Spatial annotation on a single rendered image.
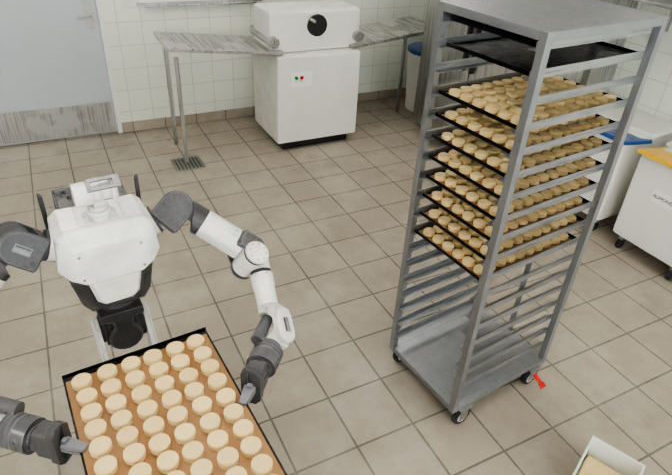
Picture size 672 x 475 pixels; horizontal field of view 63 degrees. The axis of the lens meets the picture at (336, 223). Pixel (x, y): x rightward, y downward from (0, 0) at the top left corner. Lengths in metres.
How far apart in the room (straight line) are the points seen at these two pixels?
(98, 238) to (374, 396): 1.70
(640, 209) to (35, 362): 3.76
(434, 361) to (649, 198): 1.98
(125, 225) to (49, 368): 1.67
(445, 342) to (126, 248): 1.84
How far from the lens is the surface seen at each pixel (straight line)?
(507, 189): 1.99
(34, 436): 1.55
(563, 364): 3.31
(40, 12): 5.33
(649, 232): 4.21
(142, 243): 1.65
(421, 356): 2.89
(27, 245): 1.66
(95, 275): 1.68
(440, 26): 2.12
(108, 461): 1.47
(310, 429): 2.73
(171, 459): 1.44
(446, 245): 2.37
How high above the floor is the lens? 2.18
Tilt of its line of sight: 32 degrees down
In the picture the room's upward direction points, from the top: 4 degrees clockwise
